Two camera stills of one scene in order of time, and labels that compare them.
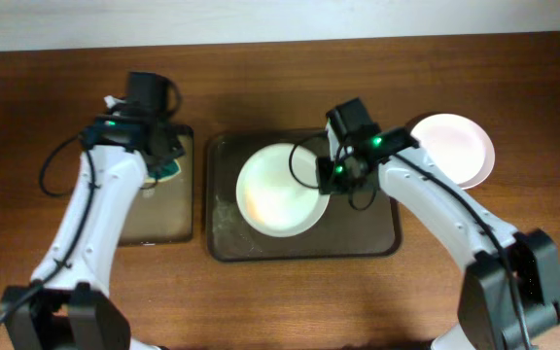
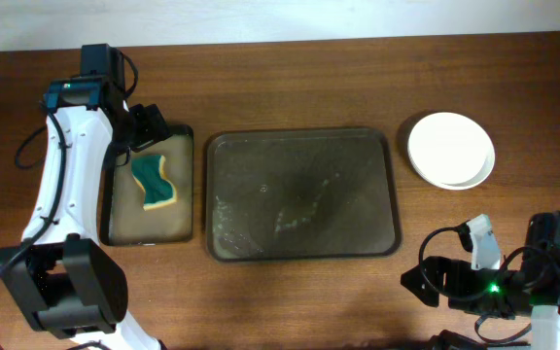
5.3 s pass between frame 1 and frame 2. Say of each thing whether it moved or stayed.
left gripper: moved
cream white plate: moved
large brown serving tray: stayed
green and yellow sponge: moved
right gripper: moved
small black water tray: stayed
